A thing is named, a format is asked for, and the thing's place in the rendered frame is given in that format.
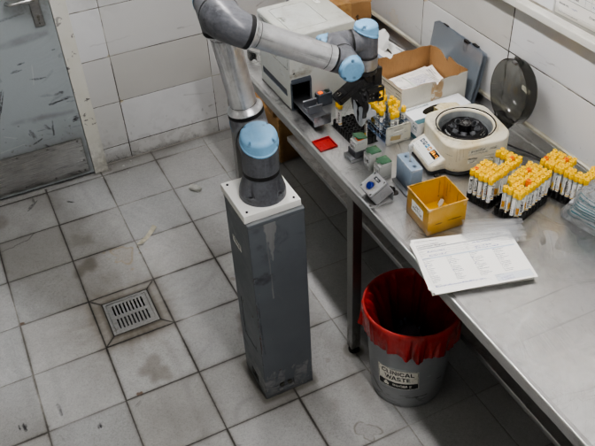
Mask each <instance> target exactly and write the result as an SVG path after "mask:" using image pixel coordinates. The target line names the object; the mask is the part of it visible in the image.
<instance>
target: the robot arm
mask: <svg viewBox="0 0 595 446"><path fill-rule="evenodd" d="M192 4H193V7H194V9H195V11H196V13H197V18H198V21H199V24H200V27H201V30H202V33H203V36H204V37H205V38H206V39H209V40H210V41H211V44H212V49H213V52H214V56H215V58H216V61H217V65H218V67H219V70H220V76H221V78H222V82H223V85H224V88H225V91H226V94H227V97H228V102H229V107H228V108H227V114H228V119H229V125H230V128H231V130H232V132H233V134H234V137H235V139H236V143H237V145H238V148H239V150H240V153H241V159H242V168H243V176H242V179H241V182H240V185H239V196H240V198H241V200H242V201H243V202H244V203H245V204H248V205H250V206H253V207H268V206H272V205H275V204H278V203H280V202H281V201H282V200H283V198H284V197H285V196H286V184H285V182H284V179H283V177H282V175H281V173H280V163H279V138H278V134H277V132H276V130H275V128H274V127H273V126H272V125H271V124H268V121H267V116H266V113H265V109H264V106H263V103H262V101H261V100H260V99H259V98H257V97H256V95H255V92H254V88H253V85H252V82H251V76H250V73H249V69H248V66H247V63H246V59H245V55H244V52H243V50H248V49H249V48H253V49H257V50H262V51H264V52H268V53H271V54H274V55H276V56H280V57H283V58H288V59H291V60H294V61H297V62H300V63H303V64H306V65H311V66H314V67H317V68H320V69H323V70H326V71H330V72H332V73H337V74H339V76H340V77H341V78H342V79H343V80H344V81H347V82H346V83H345V84H344V85H343V86H342V87H341V88H340V89H338V90H337V91H336V92H335V93H334V94H333V95H332V97H333V98H334V100H335V101H336V102H337V103H338V104H339V105H343V104H344V103H345V102H346V101H348V100H349V99H350V98H352V108H353V110H354V115H355V118H356V120H357V122H358V124H359V125H360V126H361V127H363V126H364V124H365V122H366V120H368V119H370V118H372V117H374V116H375V115H376V110H371V104H369V103H371V102H376V101H377V102H379V101H382V100H384V85H382V74H383V68H382V67H381V66H380V65H378V38H379V28H378V23H377V22H376V21H375V20H373V19H359V20H356V21H355V23H354V27H353V29H349V30H344V31H337V32H332V33H326V34H322V35H317V36H316V39H314V38H312V37H309V36H306V35H301V34H298V33H295V32H292V31H289V30H287V29H284V28H281V27H277V26H274V25H271V24H268V23H266V22H263V21H259V19H258V17H257V16H256V15H253V14H250V13H248V12H246V11H244V10H243V9H242V8H241V7H239V5H238V3H237V1H236V0H192ZM378 86H381V87H378ZM379 91H382V97H380V96H381V94H380V93H379ZM379 97H380V98H379Z"/></svg>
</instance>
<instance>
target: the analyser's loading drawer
mask: <svg viewBox="0 0 595 446"><path fill-rule="evenodd" d="M293 102H294V103H295V104H296V105H297V107H298V108H299V109H300V110H301V111H302V112H303V113H304V114H305V115H306V116H307V117H308V118H309V119H310V120H311V121H312V122H313V123H314V127H318V126H321V125H325V124H328V123H330V122H331V112H328V113H326V112H325V111H323V110H322V104H317V98H316V97H315V98H311V97H309V95H307V94H306V93H302V94H299V95H295V96H293Z"/></svg>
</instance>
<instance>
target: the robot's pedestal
mask: <svg viewBox="0 0 595 446"><path fill-rule="evenodd" d="M224 198H225V205H226V212H227V218H228V231H229V237H230V243H231V250H232V257H233V264H234V270H235V277H236V289H237V295H238V303H239V309H240V316H241V322H242V329H243V341H244V347H245V355H246V361H247V362H246V363H247V365H248V366H249V368H250V370H251V372H252V374H253V376H254V378H255V379H256V381H257V383H258V384H259V386H260V388H261V390H262V392H263V393H264V395H265V397H266V399H268V398H271V397H273V396H277V395H279V394H281V393H283V392H285V391H287V390H290V389H292V388H295V387H297V386H299V385H302V384H304V383H307V382H308V381H312V380H313V369H312V350H311V331H310V313H309V295H308V276H307V258H306V239H305V207H304V206H303V205H302V204H301V205H299V206H297V207H294V208H291V209H288V210H286V211H282V212H279V213H276V214H274V215H271V216H268V217H265V218H263V219H258V220H255V221H252V222H250V223H248V224H244V223H243V222H242V220H241V219H240V217H239V216H238V214H237V213H236V211H235V210H234V208H233V207H232V205H231V204H230V202H229V201H228V200H227V198H226V197H225V196H224Z"/></svg>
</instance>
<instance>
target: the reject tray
mask: <svg viewBox="0 0 595 446"><path fill-rule="evenodd" d="M312 144H313V145H314V146H315V147H316V148H317V149H318V150H319V151H320V152H323V151H326V150H331V149H334V148H336V147H338V145H337V144H336V143H335V142H334V141H333V140H332V139H331V138H330V137H329V136H326V137H323V138H321V139H317V140H314V141H312Z"/></svg>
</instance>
